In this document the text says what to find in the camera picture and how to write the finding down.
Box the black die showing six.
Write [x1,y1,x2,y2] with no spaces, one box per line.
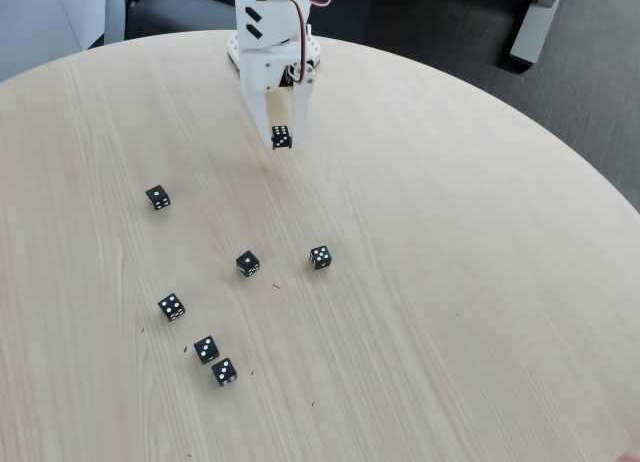
[271,125,295,151]

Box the black die showing one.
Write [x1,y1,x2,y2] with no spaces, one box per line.
[235,250,261,278]
[145,184,171,212]

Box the black die showing five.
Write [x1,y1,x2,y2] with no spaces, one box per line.
[309,244,332,271]

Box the black office chair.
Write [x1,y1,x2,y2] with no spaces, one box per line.
[124,0,239,41]

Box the dark upholstered seat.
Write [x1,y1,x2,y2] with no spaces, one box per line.
[319,0,539,71]

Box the black die showing four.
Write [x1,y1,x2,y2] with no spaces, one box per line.
[157,293,187,323]

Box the white cabinet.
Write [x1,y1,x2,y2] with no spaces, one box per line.
[0,0,109,81]

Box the white desk leg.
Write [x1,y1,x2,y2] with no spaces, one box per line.
[509,0,566,66]

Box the black die showing three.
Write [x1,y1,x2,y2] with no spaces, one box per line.
[210,357,239,389]
[193,335,221,366]

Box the red black gripper cable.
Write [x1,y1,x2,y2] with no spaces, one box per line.
[259,0,314,86]

